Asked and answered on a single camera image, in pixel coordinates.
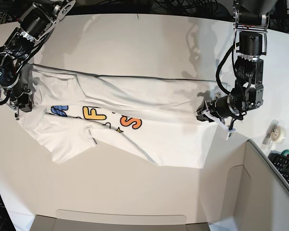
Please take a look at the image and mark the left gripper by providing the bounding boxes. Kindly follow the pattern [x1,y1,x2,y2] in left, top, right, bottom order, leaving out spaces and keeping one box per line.
[196,93,243,129]

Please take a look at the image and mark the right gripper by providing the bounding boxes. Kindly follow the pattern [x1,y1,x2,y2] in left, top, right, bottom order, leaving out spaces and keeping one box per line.
[9,83,32,120]

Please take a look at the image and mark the white printed t-shirt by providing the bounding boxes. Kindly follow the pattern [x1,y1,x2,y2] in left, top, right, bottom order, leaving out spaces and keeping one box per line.
[20,64,217,168]

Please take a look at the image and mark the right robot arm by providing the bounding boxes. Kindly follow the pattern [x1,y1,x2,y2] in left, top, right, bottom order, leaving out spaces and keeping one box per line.
[0,0,76,120]

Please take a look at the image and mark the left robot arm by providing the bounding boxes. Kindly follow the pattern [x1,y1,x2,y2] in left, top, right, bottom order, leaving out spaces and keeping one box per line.
[197,0,276,132]

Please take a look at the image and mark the clear tape dispenser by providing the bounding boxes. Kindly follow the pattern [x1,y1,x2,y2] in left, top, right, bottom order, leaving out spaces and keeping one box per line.
[262,120,287,150]

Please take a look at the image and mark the grey cardboard box right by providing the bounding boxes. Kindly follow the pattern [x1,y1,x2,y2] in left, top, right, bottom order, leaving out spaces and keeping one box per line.
[205,139,289,231]

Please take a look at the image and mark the green tape roll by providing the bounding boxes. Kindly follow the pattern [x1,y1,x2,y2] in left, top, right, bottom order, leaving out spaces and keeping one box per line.
[281,149,289,158]

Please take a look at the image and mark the black computer keyboard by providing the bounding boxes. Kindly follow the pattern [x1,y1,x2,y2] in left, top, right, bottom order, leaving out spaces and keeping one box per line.
[268,152,289,184]

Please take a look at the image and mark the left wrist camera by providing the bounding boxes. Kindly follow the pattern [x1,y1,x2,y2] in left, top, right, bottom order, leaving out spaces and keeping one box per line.
[226,128,236,140]

